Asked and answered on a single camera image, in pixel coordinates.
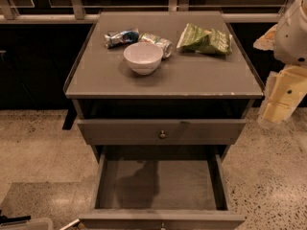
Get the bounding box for white ceramic bowl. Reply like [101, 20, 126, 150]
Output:
[124, 42, 163, 76]

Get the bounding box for grey top drawer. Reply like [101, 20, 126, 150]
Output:
[78, 119, 246, 145]

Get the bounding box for green chip bag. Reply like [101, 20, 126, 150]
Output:
[177, 23, 232, 56]

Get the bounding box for metal window railing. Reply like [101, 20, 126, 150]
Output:
[0, 0, 295, 23]

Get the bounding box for crushed blue soda can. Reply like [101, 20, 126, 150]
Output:
[104, 28, 139, 48]

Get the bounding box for grey wooden drawer cabinet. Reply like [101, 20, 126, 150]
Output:
[65, 11, 263, 156]

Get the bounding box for grey drawer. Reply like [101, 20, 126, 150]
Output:
[78, 119, 246, 145]
[80, 154, 246, 230]

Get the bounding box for crushed silver green can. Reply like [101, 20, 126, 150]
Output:
[138, 33, 173, 59]

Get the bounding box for clear plastic bin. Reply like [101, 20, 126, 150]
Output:
[0, 218, 54, 230]

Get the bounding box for black object on floor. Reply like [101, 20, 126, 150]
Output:
[0, 211, 31, 224]

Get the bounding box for white metal rod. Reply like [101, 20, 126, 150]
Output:
[60, 219, 80, 230]

